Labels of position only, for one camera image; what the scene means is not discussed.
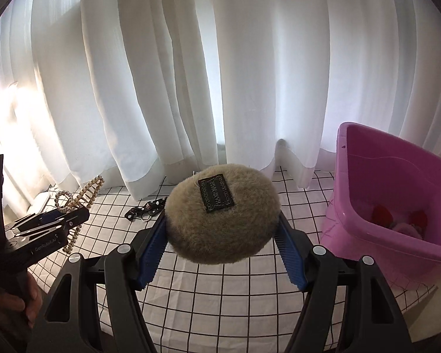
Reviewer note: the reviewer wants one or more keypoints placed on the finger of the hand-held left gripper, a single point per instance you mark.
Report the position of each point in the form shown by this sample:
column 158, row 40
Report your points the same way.
column 75, row 217
column 51, row 217

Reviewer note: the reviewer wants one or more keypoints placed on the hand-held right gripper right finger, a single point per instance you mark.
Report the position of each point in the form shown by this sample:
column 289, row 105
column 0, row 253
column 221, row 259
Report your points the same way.
column 290, row 253

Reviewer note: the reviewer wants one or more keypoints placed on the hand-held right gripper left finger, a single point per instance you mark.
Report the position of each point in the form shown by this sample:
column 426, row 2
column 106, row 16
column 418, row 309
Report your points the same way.
column 152, row 253

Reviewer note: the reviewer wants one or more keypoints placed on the pearl hair clip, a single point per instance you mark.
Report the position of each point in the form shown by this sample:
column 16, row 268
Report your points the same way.
column 92, row 190

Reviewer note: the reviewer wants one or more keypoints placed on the beige fluffy hair clip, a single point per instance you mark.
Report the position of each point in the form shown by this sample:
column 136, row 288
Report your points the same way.
column 220, row 235

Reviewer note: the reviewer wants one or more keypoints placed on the pink plastic basin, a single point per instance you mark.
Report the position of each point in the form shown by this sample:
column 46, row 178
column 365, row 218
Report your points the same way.
column 371, row 257

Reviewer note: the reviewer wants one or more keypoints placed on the pink headband with red pompoms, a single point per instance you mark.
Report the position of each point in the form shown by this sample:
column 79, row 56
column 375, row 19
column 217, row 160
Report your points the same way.
column 382, row 213

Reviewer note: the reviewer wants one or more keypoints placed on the person's left hand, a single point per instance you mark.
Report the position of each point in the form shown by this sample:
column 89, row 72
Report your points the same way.
column 31, row 309

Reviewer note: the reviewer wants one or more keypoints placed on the white checked tablecloth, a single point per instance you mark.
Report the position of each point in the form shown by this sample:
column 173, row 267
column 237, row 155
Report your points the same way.
column 224, row 301

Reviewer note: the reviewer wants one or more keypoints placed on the white curtain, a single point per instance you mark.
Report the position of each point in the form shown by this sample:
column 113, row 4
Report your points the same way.
column 224, row 62

